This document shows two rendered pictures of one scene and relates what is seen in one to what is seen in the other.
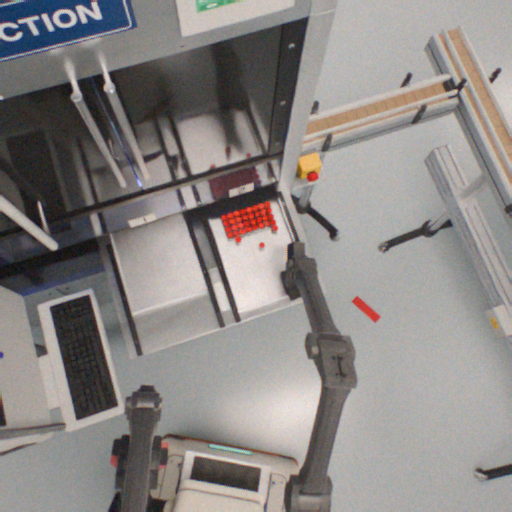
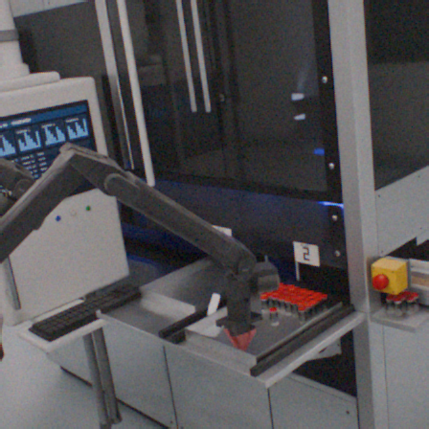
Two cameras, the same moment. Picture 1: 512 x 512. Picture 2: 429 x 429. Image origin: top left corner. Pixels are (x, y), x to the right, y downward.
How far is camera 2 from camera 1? 1.79 m
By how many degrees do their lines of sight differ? 69
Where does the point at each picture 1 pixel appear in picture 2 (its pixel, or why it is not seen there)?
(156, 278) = (186, 293)
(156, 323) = (140, 308)
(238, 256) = not seen: hidden behind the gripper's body
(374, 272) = not seen: outside the picture
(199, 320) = (159, 325)
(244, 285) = (220, 331)
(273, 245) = (286, 328)
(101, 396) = (55, 327)
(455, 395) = not seen: outside the picture
